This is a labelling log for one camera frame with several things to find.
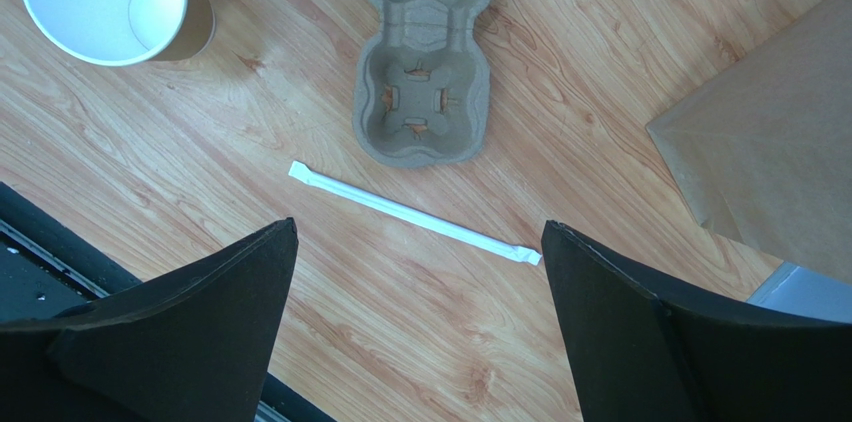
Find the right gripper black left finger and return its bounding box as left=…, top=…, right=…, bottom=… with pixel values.
left=1, top=218, right=298, bottom=421

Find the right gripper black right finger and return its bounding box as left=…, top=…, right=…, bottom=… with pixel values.
left=541, top=220, right=851, bottom=421

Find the white paper wrapped straw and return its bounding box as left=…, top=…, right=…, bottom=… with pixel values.
left=288, top=161, right=542, bottom=266

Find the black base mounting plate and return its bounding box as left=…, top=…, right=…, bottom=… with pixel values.
left=0, top=181, right=334, bottom=422

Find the brown paper bag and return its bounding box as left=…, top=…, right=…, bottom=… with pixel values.
left=647, top=0, right=851, bottom=282

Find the grey pulp cup carrier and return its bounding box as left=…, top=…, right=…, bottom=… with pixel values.
left=353, top=0, right=491, bottom=168

